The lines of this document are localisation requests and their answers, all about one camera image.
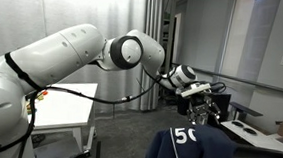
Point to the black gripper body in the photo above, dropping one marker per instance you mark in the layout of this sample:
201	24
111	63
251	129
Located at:
201	108

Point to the navy blue staff hoodie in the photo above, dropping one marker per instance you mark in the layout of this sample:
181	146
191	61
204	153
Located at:
198	142

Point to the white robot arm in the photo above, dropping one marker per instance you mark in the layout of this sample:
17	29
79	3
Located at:
27	71

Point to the black trash bin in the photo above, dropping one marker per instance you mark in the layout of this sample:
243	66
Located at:
183	105

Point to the white desk with coasters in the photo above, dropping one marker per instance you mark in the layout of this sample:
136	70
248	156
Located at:
255	137

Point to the white side table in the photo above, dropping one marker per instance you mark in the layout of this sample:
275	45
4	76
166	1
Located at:
68	108

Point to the grey pleated curtain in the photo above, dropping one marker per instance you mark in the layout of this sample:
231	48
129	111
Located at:
124	90

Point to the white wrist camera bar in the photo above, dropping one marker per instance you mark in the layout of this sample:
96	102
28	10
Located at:
193	89

